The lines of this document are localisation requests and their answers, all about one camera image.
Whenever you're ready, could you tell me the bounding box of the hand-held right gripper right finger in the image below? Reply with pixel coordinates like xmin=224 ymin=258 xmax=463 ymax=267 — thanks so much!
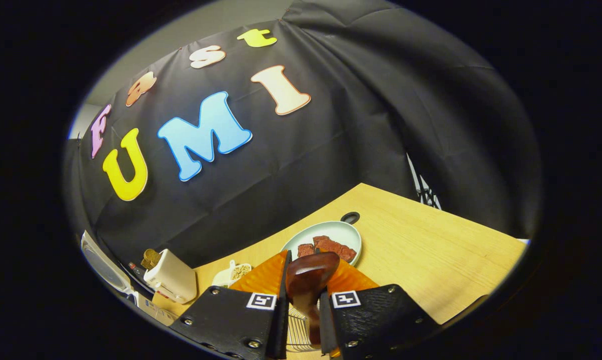
xmin=320 ymin=257 xmax=439 ymax=360

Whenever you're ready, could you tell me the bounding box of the white metal stand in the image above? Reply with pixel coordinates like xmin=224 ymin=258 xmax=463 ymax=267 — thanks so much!
xmin=406 ymin=152 xmax=442 ymax=210

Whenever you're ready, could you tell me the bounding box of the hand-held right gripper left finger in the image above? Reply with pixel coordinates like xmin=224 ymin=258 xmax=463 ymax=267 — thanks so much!
xmin=171 ymin=250 xmax=292 ymax=360

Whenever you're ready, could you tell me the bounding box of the white divided grain dish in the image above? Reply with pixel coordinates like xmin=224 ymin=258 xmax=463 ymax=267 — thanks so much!
xmin=212 ymin=260 xmax=253 ymax=289

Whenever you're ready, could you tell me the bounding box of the white toaster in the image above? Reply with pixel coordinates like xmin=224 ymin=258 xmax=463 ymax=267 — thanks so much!
xmin=143 ymin=248 xmax=198 ymax=305

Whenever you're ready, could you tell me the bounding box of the clear plastic water bottle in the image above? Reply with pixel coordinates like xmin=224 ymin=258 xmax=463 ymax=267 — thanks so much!
xmin=127 ymin=261 xmax=154 ymax=290

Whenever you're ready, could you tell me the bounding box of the white rice cooker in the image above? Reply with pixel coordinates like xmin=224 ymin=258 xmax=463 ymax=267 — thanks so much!
xmin=81 ymin=230 xmax=179 ymax=327

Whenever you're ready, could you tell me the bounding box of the black backdrop cloth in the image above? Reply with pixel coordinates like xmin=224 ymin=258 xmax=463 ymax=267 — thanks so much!
xmin=63 ymin=0 xmax=541 ymax=301

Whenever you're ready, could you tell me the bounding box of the pale green plate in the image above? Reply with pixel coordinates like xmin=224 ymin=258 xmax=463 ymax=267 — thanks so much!
xmin=281 ymin=221 xmax=362 ymax=267

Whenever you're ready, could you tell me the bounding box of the metal wire chopstick holder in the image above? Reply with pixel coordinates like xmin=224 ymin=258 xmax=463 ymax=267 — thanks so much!
xmin=286 ymin=306 xmax=322 ymax=354

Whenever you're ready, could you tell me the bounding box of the brown wooden spoon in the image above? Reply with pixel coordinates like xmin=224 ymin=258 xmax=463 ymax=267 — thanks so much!
xmin=285 ymin=251 xmax=340 ymax=346

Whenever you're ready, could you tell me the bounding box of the brown toast slice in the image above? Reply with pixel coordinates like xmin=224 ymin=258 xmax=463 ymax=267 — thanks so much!
xmin=141 ymin=248 xmax=162 ymax=271

